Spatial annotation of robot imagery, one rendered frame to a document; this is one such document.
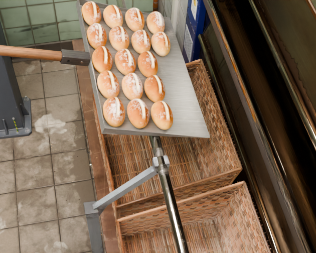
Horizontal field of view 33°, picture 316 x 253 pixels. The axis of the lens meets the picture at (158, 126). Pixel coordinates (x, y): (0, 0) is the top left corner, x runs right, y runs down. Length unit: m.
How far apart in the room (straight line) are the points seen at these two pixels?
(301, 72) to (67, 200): 1.73
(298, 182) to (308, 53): 0.32
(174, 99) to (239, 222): 0.54
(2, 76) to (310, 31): 1.74
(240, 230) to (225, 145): 0.33
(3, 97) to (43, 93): 0.44
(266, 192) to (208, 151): 0.47
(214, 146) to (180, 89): 0.43
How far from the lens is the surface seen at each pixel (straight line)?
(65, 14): 3.22
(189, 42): 2.43
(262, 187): 1.79
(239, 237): 1.98
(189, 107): 1.72
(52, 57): 1.63
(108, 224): 2.10
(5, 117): 3.00
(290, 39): 1.43
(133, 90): 1.61
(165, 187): 1.50
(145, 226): 2.02
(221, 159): 2.06
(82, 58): 1.65
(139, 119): 1.55
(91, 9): 1.80
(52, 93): 3.23
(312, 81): 1.35
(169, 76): 1.78
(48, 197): 2.84
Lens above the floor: 2.48
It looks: 55 degrees down
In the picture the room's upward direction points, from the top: 4 degrees clockwise
